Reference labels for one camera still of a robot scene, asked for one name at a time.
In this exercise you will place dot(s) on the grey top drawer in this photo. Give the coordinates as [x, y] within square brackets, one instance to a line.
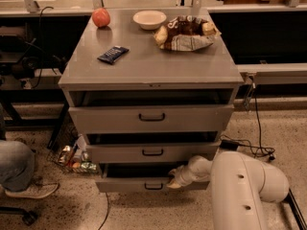
[150, 119]

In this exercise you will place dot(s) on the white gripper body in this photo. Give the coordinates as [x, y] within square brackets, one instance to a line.
[188, 174]

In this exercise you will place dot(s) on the red apple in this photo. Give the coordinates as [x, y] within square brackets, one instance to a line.
[100, 17]

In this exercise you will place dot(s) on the dark blue snack bar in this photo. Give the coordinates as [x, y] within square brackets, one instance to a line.
[111, 55]

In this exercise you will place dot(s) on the white sneaker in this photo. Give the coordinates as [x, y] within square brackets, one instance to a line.
[34, 191]

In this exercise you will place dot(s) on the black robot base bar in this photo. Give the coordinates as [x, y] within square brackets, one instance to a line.
[296, 211]

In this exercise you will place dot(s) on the grey bottom drawer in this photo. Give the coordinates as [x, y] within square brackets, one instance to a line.
[136, 177]

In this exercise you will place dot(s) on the black office chair base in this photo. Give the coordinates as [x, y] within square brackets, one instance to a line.
[28, 217]

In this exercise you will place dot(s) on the white bowl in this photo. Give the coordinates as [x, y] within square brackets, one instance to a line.
[149, 20]

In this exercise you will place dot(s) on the grey metal drawer cabinet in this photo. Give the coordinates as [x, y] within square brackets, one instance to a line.
[146, 76]

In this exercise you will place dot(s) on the black power adapter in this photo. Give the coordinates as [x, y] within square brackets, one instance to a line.
[229, 145]

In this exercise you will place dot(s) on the grey drawer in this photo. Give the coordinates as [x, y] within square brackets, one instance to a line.
[139, 153]
[136, 177]
[150, 119]

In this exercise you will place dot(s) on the wire basket with snacks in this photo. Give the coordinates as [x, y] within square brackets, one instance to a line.
[72, 157]

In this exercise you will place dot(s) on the dark machine on shelf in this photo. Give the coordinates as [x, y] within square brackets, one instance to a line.
[20, 56]

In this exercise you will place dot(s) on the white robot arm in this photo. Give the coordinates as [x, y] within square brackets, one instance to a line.
[240, 185]

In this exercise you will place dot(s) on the grey middle drawer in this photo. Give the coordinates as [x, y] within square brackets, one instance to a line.
[139, 153]

